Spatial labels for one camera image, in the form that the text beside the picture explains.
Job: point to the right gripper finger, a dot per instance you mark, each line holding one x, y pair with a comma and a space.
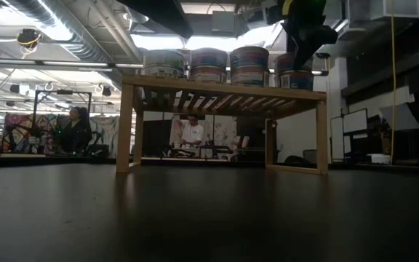
302, 58

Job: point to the wooden slatted shelf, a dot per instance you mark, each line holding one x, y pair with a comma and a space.
213, 89

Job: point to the background computer monitor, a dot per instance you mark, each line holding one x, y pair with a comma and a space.
355, 122

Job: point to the white box device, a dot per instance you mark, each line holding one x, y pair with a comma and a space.
378, 159

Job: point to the person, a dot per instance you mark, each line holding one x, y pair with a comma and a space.
75, 134
193, 132

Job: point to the white hanging cloth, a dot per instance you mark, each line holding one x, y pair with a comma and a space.
105, 131

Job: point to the long ceiling light bar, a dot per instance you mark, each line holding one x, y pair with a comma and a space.
75, 64

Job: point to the colourful patterned cloth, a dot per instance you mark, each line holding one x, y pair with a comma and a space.
20, 127

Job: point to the silver ventilation duct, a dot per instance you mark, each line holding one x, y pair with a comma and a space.
82, 47

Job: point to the black metal frame stand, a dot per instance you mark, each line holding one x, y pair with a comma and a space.
62, 92

